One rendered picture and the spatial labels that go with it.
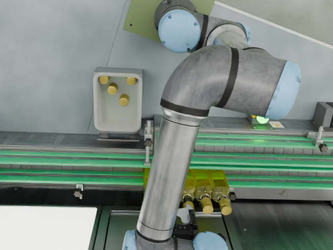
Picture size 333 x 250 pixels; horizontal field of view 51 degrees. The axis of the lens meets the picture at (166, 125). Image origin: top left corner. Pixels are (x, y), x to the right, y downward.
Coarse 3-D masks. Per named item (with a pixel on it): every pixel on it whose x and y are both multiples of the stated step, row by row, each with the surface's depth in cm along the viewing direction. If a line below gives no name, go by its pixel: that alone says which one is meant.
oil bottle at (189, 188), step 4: (188, 172) 123; (188, 176) 121; (192, 176) 121; (188, 180) 119; (192, 180) 119; (188, 184) 116; (192, 184) 116; (184, 188) 114; (188, 188) 114; (192, 188) 114; (184, 192) 114; (188, 192) 114; (192, 192) 114; (192, 196) 114; (180, 200) 115
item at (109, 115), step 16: (96, 80) 123; (112, 80) 131; (96, 96) 126; (112, 96) 133; (128, 96) 133; (96, 112) 128; (112, 112) 136; (128, 112) 136; (112, 128) 131; (128, 128) 131
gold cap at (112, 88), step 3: (111, 84) 129; (114, 84) 129; (108, 87) 128; (111, 87) 127; (114, 87) 127; (117, 87) 131; (108, 90) 128; (111, 90) 128; (114, 90) 128; (111, 93) 128; (114, 93) 128
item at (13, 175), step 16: (0, 176) 125; (16, 176) 126; (32, 176) 126; (48, 176) 127; (64, 176) 128; (80, 176) 129; (96, 176) 129; (112, 176) 130; (128, 176) 130; (240, 176) 134; (256, 176) 135; (272, 176) 136; (288, 176) 136; (304, 176) 137
